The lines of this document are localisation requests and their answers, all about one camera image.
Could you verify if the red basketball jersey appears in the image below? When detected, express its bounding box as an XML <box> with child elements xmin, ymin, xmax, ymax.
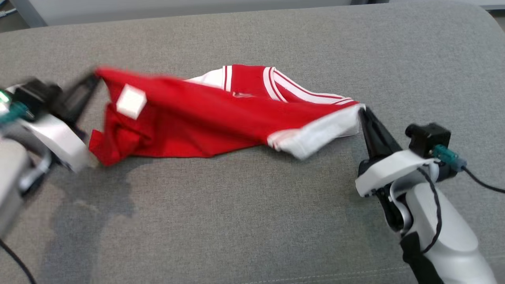
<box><xmin>88</xmin><ymin>64</ymin><xmax>367</xmax><ymax>167</ymax></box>

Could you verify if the grey partition post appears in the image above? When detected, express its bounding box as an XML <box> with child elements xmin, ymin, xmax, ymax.
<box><xmin>9</xmin><ymin>0</ymin><xmax>49</xmax><ymax>28</ymax></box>

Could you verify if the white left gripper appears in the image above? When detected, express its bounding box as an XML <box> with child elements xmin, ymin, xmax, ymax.
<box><xmin>18</xmin><ymin>73</ymin><xmax>102</xmax><ymax>173</ymax></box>

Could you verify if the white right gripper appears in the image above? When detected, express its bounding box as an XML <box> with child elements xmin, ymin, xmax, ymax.
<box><xmin>354</xmin><ymin>108</ymin><xmax>440</xmax><ymax>198</ymax></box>

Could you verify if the right camera cable teal connector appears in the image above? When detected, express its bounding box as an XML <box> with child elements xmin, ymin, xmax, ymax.
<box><xmin>432</xmin><ymin>145</ymin><xmax>505</xmax><ymax>194</ymax></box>

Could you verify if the white partition panel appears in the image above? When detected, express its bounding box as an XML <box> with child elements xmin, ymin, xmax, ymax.
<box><xmin>28</xmin><ymin>0</ymin><xmax>355</xmax><ymax>17</ymax></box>
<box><xmin>475</xmin><ymin>0</ymin><xmax>505</xmax><ymax>11</ymax></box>

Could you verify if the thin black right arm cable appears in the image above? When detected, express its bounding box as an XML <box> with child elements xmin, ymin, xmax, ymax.
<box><xmin>417</xmin><ymin>168</ymin><xmax>443</xmax><ymax>255</ymax></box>

